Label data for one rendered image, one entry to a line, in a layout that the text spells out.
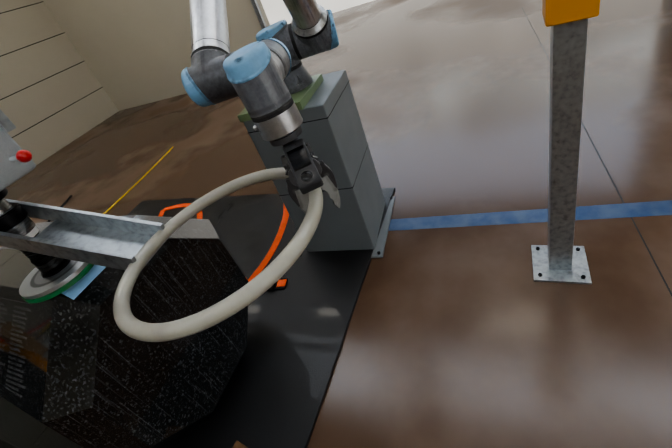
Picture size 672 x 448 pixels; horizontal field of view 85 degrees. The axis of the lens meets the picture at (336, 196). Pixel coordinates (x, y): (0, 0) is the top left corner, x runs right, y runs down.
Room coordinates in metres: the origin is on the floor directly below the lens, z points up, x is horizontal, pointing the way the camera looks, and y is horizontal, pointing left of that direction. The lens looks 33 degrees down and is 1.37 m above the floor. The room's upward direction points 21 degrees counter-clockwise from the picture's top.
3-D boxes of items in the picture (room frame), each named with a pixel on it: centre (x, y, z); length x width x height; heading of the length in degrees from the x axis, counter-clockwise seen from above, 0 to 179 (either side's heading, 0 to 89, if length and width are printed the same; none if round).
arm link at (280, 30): (1.71, -0.01, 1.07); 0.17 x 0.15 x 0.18; 77
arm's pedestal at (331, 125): (1.71, 0.00, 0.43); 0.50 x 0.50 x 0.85; 63
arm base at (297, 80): (1.72, 0.00, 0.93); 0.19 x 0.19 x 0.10
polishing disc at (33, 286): (0.97, 0.85, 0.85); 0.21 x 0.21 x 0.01
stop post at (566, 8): (0.97, -0.77, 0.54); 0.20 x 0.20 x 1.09; 58
